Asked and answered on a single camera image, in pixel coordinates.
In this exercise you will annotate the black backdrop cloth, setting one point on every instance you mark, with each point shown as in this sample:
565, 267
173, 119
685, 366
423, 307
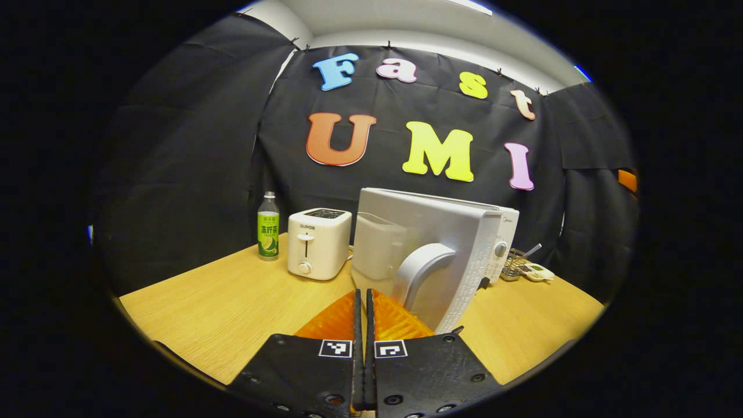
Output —
203, 145

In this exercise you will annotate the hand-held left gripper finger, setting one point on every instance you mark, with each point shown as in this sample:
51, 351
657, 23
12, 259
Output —
370, 360
359, 360

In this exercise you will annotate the green label drink bottle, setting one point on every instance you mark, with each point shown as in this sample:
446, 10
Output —
268, 232

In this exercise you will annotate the divided dish of grains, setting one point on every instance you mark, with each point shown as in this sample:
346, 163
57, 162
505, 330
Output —
538, 271

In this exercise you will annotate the white toaster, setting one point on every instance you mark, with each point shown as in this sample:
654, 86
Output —
319, 244

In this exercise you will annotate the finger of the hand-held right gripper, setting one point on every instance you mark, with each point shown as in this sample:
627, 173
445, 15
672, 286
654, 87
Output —
628, 180

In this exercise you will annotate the ceiling light panel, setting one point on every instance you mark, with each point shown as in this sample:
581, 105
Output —
471, 6

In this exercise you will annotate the white microwave oven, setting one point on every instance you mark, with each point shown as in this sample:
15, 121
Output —
441, 226

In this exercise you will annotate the blue striped straw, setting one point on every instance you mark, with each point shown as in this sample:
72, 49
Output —
531, 251

